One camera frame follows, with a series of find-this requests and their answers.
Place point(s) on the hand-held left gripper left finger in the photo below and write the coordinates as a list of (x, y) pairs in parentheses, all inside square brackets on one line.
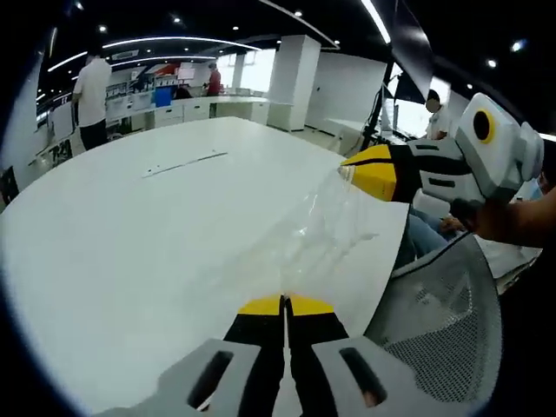
[(256, 347)]

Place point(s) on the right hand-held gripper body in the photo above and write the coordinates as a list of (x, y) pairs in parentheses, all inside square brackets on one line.
[(499, 160)]

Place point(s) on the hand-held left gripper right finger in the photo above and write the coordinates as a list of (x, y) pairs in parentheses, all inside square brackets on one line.
[(317, 347)]

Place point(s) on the clear food packaging bag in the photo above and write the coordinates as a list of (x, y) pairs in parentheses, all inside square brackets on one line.
[(330, 230)]

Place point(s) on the person's right hand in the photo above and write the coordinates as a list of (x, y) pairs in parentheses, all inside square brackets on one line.
[(465, 213)]

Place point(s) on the person's legs in jeans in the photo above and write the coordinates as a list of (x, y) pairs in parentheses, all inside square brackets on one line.
[(428, 236)]

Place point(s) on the black studio light stand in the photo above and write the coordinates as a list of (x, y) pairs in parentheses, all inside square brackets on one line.
[(406, 89)]

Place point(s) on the grey mesh office chair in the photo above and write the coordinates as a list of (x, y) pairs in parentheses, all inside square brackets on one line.
[(443, 313)]

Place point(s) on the white pillar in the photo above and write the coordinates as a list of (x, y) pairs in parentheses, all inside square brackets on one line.
[(295, 82)]

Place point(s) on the white counter cabinets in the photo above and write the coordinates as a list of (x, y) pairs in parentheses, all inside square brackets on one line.
[(195, 110)]

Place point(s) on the blue storage bin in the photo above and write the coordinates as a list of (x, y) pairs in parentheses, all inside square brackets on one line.
[(163, 97)]

